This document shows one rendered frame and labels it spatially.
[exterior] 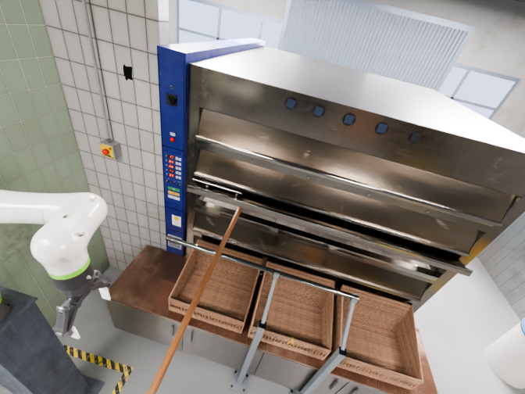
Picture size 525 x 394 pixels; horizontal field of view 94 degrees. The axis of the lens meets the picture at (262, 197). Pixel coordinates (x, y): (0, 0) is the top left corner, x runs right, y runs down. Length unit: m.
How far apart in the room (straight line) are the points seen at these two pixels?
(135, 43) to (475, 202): 2.02
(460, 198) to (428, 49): 3.20
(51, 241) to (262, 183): 1.14
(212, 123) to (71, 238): 1.01
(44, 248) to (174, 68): 1.06
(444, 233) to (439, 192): 0.31
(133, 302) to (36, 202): 1.34
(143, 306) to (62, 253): 1.38
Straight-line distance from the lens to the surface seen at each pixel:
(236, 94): 1.43
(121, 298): 2.15
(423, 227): 1.81
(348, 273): 2.03
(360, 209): 1.65
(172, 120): 1.61
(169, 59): 1.52
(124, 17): 1.67
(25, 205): 0.92
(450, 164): 1.61
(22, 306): 1.53
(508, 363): 3.69
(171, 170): 1.77
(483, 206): 1.82
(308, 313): 2.17
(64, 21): 1.91
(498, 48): 5.05
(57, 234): 0.76
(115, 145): 1.92
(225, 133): 1.51
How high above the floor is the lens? 2.37
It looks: 36 degrees down
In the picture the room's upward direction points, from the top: 14 degrees clockwise
